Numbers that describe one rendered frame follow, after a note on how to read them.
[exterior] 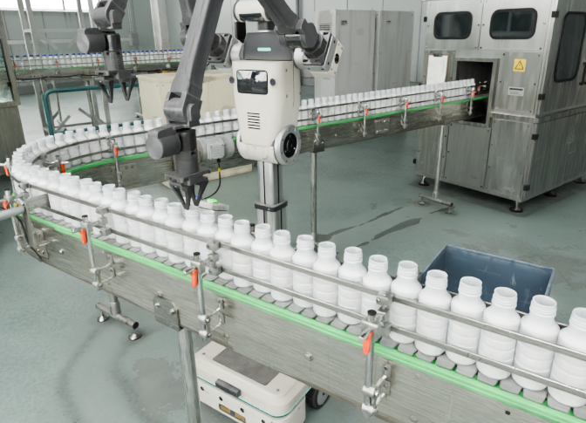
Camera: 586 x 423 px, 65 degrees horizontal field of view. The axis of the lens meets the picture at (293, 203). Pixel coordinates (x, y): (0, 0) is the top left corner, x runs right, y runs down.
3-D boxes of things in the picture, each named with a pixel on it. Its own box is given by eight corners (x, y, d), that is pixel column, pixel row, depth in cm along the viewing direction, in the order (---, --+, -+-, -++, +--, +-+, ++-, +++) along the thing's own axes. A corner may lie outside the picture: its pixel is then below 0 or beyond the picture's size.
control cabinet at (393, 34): (385, 125, 839) (391, 10, 773) (407, 128, 802) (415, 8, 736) (353, 130, 793) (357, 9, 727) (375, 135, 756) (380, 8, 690)
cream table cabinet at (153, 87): (228, 160, 618) (222, 69, 577) (254, 171, 572) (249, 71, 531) (148, 176, 556) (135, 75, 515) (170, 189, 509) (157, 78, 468)
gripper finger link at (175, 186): (209, 206, 122) (207, 172, 119) (189, 214, 117) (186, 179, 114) (191, 201, 126) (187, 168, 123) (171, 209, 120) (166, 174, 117)
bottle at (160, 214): (181, 250, 136) (176, 196, 130) (171, 259, 130) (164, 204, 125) (164, 248, 137) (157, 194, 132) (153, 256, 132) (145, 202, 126)
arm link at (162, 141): (200, 102, 111) (174, 100, 116) (162, 109, 102) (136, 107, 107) (204, 151, 115) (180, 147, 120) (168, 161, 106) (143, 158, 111)
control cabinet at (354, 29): (350, 131, 788) (352, 9, 722) (371, 135, 751) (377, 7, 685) (312, 138, 742) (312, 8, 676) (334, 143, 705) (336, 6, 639)
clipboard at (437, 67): (426, 86, 470) (429, 52, 459) (446, 88, 453) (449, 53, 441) (424, 86, 467) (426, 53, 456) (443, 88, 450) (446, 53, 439)
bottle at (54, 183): (50, 221, 159) (40, 174, 153) (57, 214, 165) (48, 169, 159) (67, 220, 159) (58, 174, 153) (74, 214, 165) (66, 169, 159)
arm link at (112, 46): (123, 30, 143) (111, 30, 146) (104, 30, 137) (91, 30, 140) (126, 54, 145) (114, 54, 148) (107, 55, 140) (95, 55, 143)
